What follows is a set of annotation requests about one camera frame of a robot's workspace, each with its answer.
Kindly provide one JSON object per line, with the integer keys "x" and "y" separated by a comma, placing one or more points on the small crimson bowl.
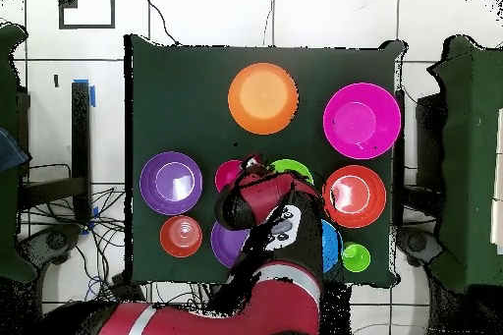
{"x": 226, "y": 174}

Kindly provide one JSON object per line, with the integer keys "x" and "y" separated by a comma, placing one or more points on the green bowl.
{"x": 292, "y": 166}

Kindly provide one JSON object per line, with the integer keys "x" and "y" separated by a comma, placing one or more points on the purple bowl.
{"x": 171, "y": 183}
{"x": 226, "y": 244}

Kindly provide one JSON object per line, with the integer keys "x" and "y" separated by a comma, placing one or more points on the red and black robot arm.
{"x": 275, "y": 303}

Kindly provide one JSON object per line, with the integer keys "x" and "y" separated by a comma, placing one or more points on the dark green tablecloth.
{"x": 177, "y": 95}

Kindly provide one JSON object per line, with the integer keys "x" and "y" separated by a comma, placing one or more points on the small red-orange bowl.
{"x": 180, "y": 236}

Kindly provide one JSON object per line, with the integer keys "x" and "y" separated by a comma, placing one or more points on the blue bowl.
{"x": 332, "y": 244}

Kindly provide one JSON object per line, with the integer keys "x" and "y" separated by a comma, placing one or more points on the pink bowl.
{"x": 361, "y": 121}

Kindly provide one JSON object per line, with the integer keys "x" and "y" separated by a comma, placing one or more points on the large red-orange bowl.
{"x": 373, "y": 197}

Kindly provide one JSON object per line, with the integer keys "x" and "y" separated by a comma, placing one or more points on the green cup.
{"x": 355, "y": 258}

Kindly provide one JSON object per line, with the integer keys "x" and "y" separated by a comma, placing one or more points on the blue tape strip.
{"x": 92, "y": 97}

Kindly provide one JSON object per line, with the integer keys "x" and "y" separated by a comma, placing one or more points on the black bench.
{"x": 80, "y": 134}

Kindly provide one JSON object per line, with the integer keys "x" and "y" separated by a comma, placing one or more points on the black power brick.
{"x": 127, "y": 290}

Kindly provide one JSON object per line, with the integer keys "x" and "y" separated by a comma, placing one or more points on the green cloth side table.
{"x": 8, "y": 213}
{"x": 463, "y": 154}

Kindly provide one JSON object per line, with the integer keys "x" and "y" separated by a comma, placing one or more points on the white box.
{"x": 498, "y": 213}

